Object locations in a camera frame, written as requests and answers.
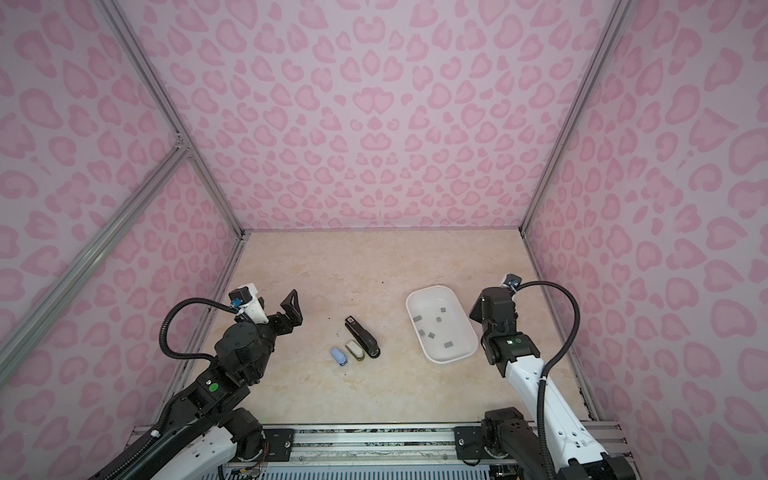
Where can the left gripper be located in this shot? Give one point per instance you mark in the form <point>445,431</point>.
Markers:
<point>293,314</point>

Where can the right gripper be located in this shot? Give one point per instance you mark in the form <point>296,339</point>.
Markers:
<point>477,308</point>

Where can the blue mini stapler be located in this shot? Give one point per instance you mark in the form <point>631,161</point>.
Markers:
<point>339,356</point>

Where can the beige mini stapler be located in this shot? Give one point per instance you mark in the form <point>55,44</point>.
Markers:
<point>355,349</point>

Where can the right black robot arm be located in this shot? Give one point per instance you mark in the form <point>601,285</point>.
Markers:
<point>559,446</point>

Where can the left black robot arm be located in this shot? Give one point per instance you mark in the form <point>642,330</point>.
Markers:
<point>216,384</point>

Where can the white plastic tray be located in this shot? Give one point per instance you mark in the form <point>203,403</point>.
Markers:
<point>441,325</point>

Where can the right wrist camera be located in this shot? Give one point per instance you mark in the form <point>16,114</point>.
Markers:
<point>512,282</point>

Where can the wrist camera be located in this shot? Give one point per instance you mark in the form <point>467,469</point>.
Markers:
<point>512,282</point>
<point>248,305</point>

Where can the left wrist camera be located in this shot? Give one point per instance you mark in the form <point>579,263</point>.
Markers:
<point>248,305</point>

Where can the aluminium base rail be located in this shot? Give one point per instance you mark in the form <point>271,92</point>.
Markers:
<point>374,444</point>

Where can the diagonal aluminium frame bar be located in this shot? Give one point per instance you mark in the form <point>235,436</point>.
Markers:
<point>40,318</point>

